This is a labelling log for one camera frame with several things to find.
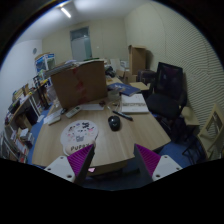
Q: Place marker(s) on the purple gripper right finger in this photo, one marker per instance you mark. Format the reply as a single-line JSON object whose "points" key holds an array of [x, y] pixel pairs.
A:
{"points": [[153, 165]]}

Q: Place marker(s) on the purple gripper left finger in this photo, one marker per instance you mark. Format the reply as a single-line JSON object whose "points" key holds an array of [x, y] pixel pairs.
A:
{"points": [[74, 167]]}

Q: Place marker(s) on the white patterned mouse pad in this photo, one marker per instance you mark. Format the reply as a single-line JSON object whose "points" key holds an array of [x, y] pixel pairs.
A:
{"points": [[78, 135]]}

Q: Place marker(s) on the black computer mouse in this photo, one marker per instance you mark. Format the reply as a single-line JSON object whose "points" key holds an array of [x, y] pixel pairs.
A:
{"points": [[114, 123]]}

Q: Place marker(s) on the white flat device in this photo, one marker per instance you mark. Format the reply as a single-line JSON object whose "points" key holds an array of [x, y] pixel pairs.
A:
{"points": [[52, 116]]}

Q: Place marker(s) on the white remote control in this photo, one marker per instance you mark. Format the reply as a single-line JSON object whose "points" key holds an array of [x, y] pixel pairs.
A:
{"points": [[73, 112]]}

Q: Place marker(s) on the black pen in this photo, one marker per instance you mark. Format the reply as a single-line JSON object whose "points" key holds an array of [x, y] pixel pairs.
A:
{"points": [[123, 115]]}

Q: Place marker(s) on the black office chair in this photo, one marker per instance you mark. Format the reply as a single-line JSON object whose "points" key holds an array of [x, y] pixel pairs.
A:
{"points": [[169, 97]]}

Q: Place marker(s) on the white open notebook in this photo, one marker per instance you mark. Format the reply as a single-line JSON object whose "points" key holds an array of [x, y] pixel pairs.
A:
{"points": [[133, 104]]}

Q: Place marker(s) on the cluttered storage shelf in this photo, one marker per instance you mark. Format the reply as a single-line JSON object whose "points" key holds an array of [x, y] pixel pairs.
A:
{"points": [[16, 139]]}

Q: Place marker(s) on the blue book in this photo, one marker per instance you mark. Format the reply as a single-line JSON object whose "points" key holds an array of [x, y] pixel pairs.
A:
{"points": [[124, 89]]}

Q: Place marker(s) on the large cardboard box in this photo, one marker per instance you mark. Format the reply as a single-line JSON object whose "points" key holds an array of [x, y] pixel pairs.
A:
{"points": [[81, 84]]}

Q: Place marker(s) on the blue white product box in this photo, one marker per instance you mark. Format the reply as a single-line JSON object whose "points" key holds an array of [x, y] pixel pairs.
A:
{"points": [[45, 62]]}

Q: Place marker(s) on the tall cardboard box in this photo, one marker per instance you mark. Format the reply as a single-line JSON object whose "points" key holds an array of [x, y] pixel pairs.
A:
{"points": [[137, 58]]}

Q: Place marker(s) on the grey door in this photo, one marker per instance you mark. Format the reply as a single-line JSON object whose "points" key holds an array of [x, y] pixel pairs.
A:
{"points": [[80, 44]]}

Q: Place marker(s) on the ceiling light strip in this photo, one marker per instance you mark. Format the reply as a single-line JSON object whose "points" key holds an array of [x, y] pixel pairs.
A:
{"points": [[65, 12]]}

